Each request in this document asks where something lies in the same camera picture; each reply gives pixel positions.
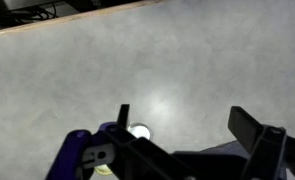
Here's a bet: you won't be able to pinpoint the dark blue cloth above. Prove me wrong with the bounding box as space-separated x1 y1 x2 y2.
201 141 249 159

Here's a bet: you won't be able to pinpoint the black cables under table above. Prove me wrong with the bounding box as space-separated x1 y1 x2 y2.
0 2 59 30

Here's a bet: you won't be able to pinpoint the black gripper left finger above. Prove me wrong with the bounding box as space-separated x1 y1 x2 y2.
45 103 195 180

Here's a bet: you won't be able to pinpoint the silver bowl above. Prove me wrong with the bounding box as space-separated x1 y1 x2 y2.
95 123 154 176

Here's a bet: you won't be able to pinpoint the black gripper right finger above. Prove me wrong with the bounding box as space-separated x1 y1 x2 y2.
228 106 295 180

